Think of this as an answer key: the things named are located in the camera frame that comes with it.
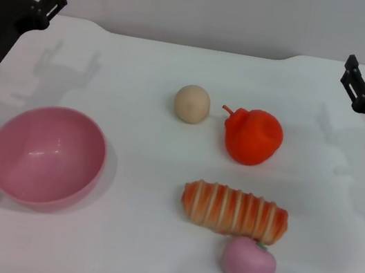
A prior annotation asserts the orange toy fruit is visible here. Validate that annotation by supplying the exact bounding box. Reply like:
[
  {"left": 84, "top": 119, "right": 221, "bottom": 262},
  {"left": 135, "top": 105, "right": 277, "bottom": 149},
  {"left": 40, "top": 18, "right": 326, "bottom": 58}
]
[{"left": 213, "top": 103, "right": 288, "bottom": 173}]

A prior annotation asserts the pink plastic bowl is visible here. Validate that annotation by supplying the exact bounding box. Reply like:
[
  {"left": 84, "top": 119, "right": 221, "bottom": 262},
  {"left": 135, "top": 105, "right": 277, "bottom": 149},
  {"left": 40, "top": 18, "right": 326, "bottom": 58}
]
[{"left": 0, "top": 96, "right": 114, "bottom": 223}]

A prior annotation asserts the beige toy ball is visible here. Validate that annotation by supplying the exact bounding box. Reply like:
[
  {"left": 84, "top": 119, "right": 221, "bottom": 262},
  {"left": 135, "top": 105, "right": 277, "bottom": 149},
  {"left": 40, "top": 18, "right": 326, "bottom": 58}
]
[{"left": 171, "top": 82, "right": 214, "bottom": 127}]

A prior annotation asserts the orange striped toy bread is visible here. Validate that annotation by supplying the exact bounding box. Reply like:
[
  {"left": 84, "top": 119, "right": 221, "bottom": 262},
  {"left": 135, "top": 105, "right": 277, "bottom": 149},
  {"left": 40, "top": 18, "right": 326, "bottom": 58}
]
[{"left": 176, "top": 176, "right": 294, "bottom": 250}]

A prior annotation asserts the pink toy peach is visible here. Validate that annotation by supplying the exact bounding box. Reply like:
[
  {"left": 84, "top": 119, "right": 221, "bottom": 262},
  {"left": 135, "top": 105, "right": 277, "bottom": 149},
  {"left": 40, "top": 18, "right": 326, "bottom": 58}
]
[{"left": 218, "top": 234, "right": 281, "bottom": 273}]

